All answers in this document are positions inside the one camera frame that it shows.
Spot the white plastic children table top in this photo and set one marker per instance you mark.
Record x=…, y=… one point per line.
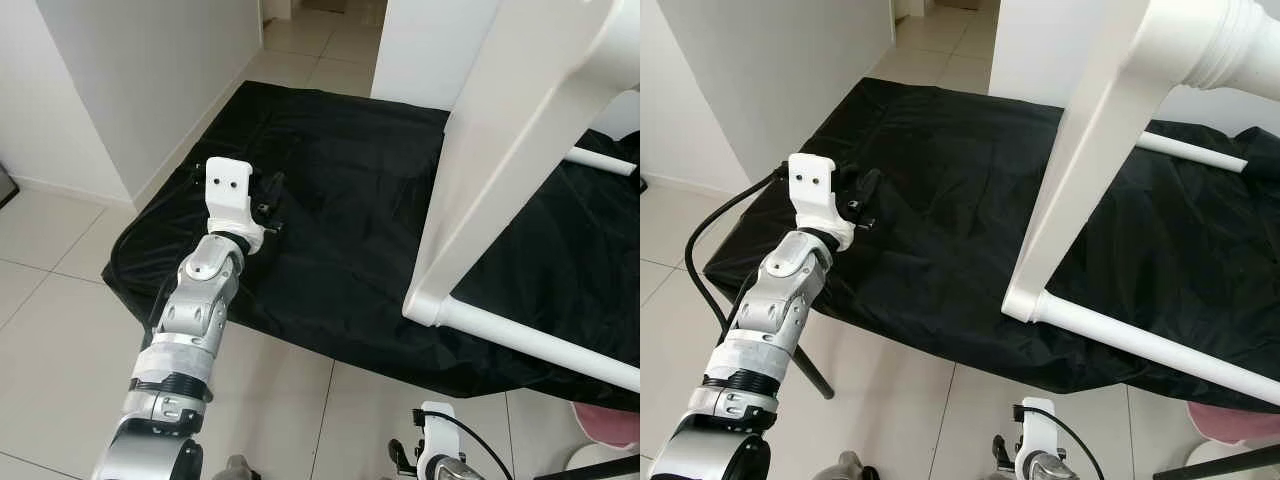
x=500, y=150
x=1090, y=150

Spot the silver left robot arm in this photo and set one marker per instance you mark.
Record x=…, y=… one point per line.
x=770, y=320
x=190, y=320

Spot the black cloth table cover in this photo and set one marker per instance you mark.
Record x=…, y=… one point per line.
x=940, y=200
x=330, y=200

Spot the grey robot left foot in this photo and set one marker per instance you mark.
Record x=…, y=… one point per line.
x=233, y=470
x=848, y=468

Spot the black metal folding table leg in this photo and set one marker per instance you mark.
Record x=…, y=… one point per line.
x=815, y=370

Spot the black metal bar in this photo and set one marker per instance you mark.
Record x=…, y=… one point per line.
x=600, y=468
x=1225, y=462

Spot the pink round stool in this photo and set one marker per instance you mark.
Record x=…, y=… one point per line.
x=610, y=422
x=1235, y=422

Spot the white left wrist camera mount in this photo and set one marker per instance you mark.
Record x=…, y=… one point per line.
x=818, y=190
x=232, y=195

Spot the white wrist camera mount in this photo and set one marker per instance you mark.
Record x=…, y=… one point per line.
x=232, y=195
x=1037, y=430
x=438, y=435
x=818, y=190

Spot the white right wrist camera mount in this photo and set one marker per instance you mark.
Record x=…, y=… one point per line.
x=1037, y=430
x=438, y=435

